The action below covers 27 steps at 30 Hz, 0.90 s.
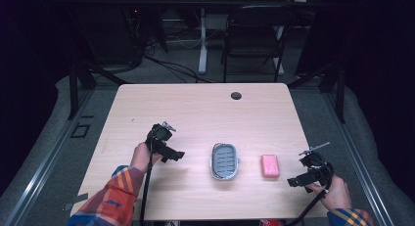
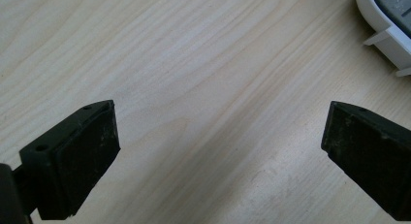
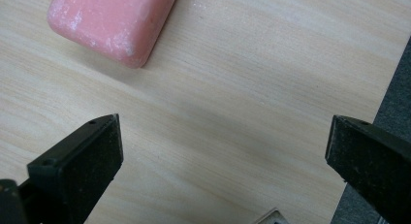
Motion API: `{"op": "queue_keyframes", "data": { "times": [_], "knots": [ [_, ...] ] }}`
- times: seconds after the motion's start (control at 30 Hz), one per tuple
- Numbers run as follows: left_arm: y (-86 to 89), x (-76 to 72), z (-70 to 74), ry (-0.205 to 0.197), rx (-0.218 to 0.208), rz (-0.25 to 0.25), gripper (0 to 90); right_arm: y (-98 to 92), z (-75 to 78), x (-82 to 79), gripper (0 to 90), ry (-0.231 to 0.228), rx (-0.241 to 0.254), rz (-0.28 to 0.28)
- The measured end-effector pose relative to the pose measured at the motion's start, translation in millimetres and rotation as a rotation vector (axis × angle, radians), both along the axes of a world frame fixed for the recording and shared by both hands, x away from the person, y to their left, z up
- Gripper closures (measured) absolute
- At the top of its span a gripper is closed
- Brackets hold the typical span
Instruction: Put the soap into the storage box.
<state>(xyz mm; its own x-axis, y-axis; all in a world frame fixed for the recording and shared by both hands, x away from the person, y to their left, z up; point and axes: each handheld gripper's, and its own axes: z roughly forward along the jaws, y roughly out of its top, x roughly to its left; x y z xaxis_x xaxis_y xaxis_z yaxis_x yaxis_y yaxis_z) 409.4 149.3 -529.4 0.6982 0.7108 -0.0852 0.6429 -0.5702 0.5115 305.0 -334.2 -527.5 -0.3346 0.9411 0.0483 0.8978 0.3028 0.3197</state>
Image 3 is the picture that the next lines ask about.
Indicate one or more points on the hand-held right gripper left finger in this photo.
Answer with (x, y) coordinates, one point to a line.
(82, 166)

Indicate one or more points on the pink soap bar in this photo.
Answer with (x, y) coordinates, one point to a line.
(110, 22)

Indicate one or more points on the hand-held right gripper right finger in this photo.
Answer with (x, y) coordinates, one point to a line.
(371, 162)

